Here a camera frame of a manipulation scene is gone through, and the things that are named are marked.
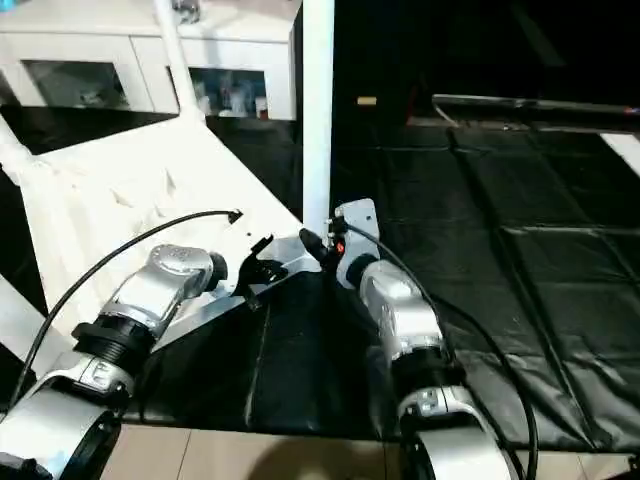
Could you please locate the white compartment tray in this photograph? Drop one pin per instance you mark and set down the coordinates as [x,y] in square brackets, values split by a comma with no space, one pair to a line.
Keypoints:
[130,200]

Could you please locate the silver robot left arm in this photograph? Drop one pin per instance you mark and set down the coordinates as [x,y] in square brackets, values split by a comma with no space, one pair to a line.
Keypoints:
[150,295]

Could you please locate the small tan tag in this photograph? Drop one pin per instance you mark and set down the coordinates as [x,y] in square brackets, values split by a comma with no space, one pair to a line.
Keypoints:
[367,101]

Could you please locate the black work mat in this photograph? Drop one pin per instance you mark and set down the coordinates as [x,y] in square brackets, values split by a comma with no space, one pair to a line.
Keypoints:
[500,250]

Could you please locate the long black bar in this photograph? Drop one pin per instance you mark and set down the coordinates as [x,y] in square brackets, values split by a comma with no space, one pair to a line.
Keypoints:
[540,104]

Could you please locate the white glass-door cabinet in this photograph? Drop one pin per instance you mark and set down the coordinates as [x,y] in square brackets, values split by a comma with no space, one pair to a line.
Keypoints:
[100,55]

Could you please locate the silver crumpled object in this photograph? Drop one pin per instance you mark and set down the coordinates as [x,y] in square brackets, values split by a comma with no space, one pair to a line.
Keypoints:
[187,10]

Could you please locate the white flat board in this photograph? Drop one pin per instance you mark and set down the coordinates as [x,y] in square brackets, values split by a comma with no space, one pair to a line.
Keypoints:
[625,150]

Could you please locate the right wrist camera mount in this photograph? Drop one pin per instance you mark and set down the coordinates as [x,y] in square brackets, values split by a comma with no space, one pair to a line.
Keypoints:
[355,220]

